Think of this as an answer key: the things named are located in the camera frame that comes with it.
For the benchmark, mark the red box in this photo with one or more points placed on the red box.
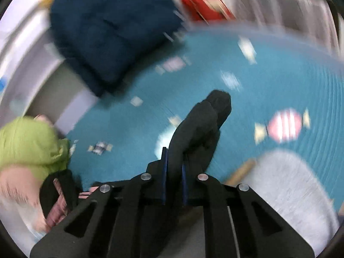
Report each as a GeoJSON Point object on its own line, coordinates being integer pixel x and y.
{"type": "Point", "coordinates": [207, 10]}

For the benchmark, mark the green pink folded quilt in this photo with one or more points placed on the green pink folded quilt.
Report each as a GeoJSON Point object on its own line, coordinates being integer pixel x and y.
{"type": "Point", "coordinates": [30, 151]}

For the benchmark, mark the grey white knit garment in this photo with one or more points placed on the grey white knit garment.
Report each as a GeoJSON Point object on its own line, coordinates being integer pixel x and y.
{"type": "Point", "coordinates": [287, 183]}

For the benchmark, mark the teal quilted bedspread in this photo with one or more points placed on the teal quilted bedspread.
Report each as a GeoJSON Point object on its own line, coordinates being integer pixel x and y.
{"type": "Point", "coordinates": [285, 94]}

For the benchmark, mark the black garment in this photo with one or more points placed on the black garment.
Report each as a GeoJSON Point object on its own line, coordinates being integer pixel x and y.
{"type": "Point", "coordinates": [195, 140]}

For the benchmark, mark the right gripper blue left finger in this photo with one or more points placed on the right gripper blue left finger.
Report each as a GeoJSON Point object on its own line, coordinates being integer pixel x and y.
{"type": "Point", "coordinates": [164, 166]}

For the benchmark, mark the navy yellow puffer jacket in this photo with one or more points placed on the navy yellow puffer jacket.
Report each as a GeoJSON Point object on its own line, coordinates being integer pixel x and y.
{"type": "Point", "coordinates": [101, 39]}

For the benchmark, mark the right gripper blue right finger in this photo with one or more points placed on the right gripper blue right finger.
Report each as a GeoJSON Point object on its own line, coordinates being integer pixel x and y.
{"type": "Point", "coordinates": [184, 185]}

